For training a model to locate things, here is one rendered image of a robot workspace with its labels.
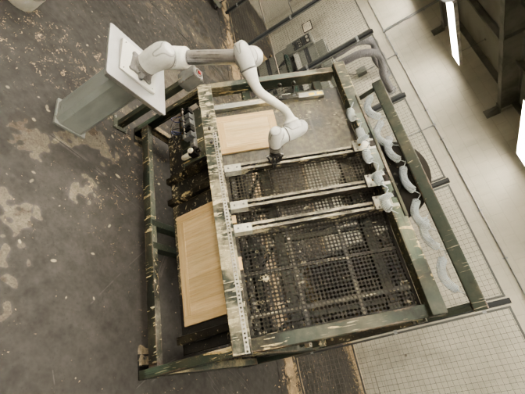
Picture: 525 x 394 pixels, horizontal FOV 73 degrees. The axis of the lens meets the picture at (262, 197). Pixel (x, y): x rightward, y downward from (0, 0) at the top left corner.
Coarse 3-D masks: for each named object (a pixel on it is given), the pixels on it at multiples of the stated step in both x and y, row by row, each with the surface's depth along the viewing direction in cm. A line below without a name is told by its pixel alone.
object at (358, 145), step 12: (360, 144) 267; (288, 156) 269; (300, 156) 270; (312, 156) 269; (324, 156) 269; (336, 156) 273; (348, 156) 276; (228, 168) 264; (240, 168) 264; (252, 168) 265; (264, 168) 268; (276, 168) 271
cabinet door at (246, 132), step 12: (216, 120) 293; (228, 120) 293; (240, 120) 293; (252, 120) 293; (264, 120) 293; (228, 132) 287; (240, 132) 287; (252, 132) 287; (264, 132) 287; (228, 144) 282; (240, 144) 282; (252, 144) 281; (264, 144) 281
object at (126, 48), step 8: (120, 40) 241; (120, 48) 236; (128, 48) 241; (136, 48) 249; (120, 56) 232; (128, 56) 238; (120, 64) 229; (128, 64) 235; (128, 72) 233; (136, 80) 237; (152, 80) 253; (152, 88) 249
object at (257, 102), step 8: (304, 96) 302; (312, 96) 303; (320, 96) 305; (224, 104) 298; (232, 104) 298; (240, 104) 298; (248, 104) 298; (256, 104) 299; (264, 104) 301; (216, 112) 298
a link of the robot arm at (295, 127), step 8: (248, 72) 222; (256, 72) 225; (248, 80) 224; (256, 80) 225; (256, 88) 226; (264, 96) 228; (272, 96) 230; (272, 104) 231; (280, 104) 232; (288, 112) 234; (288, 120) 234; (296, 120) 233; (304, 120) 238; (288, 128) 233; (296, 128) 233; (304, 128) 235; (296, 136) 236
